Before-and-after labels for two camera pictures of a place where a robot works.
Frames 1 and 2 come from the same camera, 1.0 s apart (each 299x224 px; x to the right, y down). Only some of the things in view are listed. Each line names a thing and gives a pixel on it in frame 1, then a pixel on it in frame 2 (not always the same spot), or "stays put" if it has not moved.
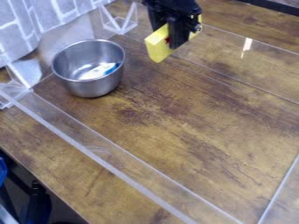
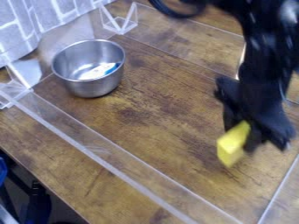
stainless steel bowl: (90, 65) stays put
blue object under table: (4, 172) stays put
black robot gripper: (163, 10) -> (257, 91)
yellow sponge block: (158, 41) -> (230, 143)
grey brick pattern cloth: (37, 25) stays put
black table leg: (41, 204) stays put
